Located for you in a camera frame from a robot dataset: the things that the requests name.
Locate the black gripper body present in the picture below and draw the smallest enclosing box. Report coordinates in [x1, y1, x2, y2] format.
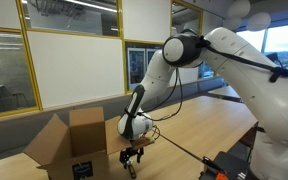
[119, 148, 144, 161]

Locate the brown cardboard box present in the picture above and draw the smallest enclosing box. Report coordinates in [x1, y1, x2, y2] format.
[24, 107, 130, 180]

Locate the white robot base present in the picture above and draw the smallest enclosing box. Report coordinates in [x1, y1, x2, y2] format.
[249, 99, 288, 180]

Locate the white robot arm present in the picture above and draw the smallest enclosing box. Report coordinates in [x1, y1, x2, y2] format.
[118, 27, 288, 166]

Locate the grey bench sofa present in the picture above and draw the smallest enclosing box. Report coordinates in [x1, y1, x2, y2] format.
[0, 77, 225, 165]

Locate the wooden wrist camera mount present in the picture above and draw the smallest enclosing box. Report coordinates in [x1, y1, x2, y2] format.
[131, 137, 155, 150]

